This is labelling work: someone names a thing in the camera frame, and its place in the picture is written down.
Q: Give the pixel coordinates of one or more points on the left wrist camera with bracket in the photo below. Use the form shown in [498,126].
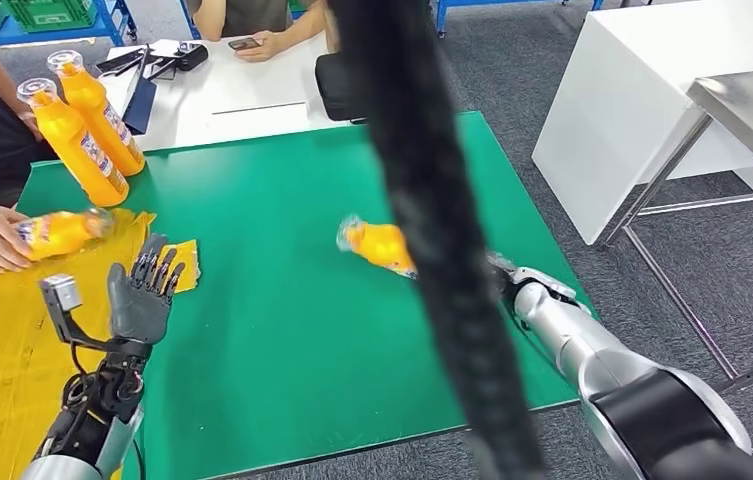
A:
[61,295]

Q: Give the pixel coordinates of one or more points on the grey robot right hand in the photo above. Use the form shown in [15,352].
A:
[498,268]

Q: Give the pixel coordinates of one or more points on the black carrying case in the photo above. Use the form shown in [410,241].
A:
[336,86]

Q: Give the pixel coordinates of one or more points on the dark blue folder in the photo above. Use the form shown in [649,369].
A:
[139,102]

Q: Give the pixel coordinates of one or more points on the person's left hand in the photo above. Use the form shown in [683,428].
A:
[262,46]
[30,124]

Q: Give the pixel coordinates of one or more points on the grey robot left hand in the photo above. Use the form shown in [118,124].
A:
[141,308]

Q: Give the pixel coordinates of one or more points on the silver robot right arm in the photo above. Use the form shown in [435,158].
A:
[614,371]

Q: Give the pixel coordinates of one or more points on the person's right forearm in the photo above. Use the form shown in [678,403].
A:
[207,18]

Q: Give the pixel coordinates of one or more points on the blue metal cart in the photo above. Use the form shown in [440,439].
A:
[482,3]
[51,30]

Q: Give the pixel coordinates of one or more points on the white cabinet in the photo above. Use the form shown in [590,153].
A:
[621,119]

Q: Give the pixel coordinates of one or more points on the orange detergent bottle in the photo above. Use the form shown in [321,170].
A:
[78,149]
[51,235]
[101,109]
[379,246]

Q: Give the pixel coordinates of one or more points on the black folded tripod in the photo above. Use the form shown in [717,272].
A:
[121,61]

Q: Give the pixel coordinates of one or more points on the black smartphone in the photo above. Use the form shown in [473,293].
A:
[244,43]

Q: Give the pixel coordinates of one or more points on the steel table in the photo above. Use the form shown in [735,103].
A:
[747,106]

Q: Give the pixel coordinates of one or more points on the black cylindrical device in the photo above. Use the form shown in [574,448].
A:
[192,56]

